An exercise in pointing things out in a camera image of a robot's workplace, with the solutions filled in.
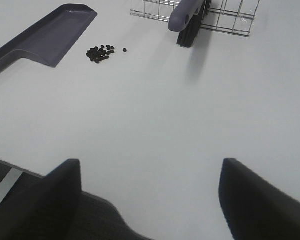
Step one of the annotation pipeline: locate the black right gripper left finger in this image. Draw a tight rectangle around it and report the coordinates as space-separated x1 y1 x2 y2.
0 159 81 240

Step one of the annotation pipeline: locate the pile of coffee beans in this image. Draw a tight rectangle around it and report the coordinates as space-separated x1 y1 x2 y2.
86 45 115 64

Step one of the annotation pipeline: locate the metal wire rack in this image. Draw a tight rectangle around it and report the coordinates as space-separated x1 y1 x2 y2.
130 0 260 37

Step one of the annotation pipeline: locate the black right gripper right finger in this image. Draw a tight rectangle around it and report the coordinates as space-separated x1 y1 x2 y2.
218 158 300 240

